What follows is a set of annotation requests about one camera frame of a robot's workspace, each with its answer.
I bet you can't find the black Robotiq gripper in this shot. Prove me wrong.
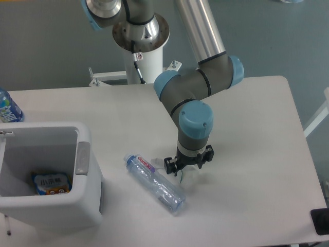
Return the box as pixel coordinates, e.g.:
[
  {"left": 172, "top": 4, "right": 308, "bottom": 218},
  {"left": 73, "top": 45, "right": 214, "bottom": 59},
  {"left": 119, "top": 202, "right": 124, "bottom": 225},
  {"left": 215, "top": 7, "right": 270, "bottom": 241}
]
[{"left": 164, "top": 145, "right": 214, "bottom": 177}]

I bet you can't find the white paper bag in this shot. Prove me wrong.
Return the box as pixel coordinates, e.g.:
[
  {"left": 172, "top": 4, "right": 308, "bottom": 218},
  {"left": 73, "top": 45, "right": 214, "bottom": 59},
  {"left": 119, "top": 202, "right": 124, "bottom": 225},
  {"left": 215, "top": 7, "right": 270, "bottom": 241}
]
[{"left": 151, "top": 158, "right": 199, "bottom": 190}]

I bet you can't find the clear plastic water bottle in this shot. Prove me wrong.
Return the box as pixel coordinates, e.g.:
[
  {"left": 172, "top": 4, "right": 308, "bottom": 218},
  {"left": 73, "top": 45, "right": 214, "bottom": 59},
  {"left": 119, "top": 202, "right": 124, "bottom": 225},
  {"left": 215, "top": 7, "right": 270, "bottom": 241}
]
[{"left": 124, "top": 154, "right": 186, "bottom": 214}]

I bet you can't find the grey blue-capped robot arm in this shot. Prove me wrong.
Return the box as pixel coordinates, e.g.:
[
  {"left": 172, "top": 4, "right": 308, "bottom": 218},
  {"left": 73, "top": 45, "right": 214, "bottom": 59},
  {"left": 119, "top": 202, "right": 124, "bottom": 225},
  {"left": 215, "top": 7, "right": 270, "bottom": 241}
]
[{"left": 81, "top": 1, "right": 244, "bottom": 174}]

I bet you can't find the white plastic trash can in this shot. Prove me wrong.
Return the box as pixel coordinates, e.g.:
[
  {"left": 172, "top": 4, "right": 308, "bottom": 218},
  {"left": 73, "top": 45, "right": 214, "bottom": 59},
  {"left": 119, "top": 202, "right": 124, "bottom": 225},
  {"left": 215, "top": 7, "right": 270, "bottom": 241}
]
[{"left": 1, "top": 122, "right": 103, "bottom": 228}]

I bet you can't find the black device at table edge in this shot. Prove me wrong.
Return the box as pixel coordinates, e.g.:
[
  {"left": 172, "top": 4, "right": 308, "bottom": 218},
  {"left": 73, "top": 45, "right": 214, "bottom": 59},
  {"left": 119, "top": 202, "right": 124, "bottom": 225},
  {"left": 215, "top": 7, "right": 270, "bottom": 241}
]
[{"left": 310, "top": 208, "right": 329, "bottom": 236}]

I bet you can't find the blue orange snack wrapper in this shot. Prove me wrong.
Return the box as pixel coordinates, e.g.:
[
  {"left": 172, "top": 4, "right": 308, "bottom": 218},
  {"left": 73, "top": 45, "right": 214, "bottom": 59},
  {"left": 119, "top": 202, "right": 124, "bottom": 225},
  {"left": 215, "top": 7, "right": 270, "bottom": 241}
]
[{"left": 31, "top": 172, "right": 72, "bottom": 196}]

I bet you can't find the blue labelled water bottle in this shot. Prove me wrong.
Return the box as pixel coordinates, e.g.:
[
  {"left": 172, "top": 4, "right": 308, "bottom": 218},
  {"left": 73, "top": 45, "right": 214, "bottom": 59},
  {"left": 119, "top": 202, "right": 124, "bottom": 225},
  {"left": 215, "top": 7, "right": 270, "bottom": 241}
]
[{"left": 1, "top": 88, "right": 24, "bottom": 123}]

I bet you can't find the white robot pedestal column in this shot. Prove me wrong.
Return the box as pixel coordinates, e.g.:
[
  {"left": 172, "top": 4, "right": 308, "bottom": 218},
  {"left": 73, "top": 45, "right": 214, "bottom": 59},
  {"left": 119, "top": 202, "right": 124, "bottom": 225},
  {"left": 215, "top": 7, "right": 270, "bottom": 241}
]
[{"left": 123, "top": 41, "right": 166, "bottom": 84}]

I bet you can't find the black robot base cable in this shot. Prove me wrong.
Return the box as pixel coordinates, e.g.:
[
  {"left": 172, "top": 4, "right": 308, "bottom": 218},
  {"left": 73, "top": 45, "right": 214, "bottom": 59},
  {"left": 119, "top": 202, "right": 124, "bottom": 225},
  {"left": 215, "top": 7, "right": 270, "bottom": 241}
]
[{"left": 130, "top": 40, "right": 147, "bottom": 85}]

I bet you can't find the white pedestal foot frame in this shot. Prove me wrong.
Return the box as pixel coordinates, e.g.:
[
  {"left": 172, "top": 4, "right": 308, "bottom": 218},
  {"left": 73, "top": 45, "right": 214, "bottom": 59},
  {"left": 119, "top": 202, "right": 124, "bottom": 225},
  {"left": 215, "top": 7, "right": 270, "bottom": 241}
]
[{"left": 88, "top": 60, "right": 182, "bottom": 87}]

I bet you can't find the white frame at right edge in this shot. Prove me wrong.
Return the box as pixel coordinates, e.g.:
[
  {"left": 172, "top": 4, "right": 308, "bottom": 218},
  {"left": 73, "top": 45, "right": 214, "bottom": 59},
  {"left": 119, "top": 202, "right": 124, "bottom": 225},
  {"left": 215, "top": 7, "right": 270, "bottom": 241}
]
[{"left": 303, "top": 87, "right": 328, "bottom": 138}]

